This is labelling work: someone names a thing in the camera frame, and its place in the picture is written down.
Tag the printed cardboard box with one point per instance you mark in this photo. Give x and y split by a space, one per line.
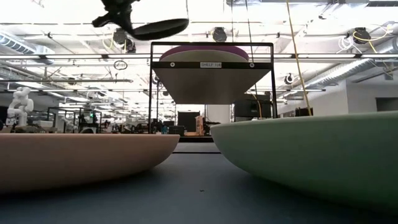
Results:
199 124

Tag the dark plate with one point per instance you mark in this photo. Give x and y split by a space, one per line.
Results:
161 29

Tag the black background box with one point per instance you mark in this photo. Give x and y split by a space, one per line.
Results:
188 121

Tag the black metal frame shelf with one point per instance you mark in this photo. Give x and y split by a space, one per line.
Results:
211 84

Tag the black frame workstation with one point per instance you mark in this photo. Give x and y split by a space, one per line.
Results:
88 123

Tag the black monitor cabinet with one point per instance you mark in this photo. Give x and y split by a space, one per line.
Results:
248 109

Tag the purple plate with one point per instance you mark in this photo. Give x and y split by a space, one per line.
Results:
205 48

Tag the white shelf label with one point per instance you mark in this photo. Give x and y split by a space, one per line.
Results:
211 64

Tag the large green plate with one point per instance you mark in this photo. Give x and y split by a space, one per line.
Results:
311 155

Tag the cream tan plate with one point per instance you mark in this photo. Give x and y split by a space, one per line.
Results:
208 56

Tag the silver ceiling air duct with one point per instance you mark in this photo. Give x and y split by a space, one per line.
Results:
18 45
357 67

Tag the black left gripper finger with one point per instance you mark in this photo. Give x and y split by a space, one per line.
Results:
127 24
102 20

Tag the large pink plate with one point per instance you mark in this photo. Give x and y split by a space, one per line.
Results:
77 161

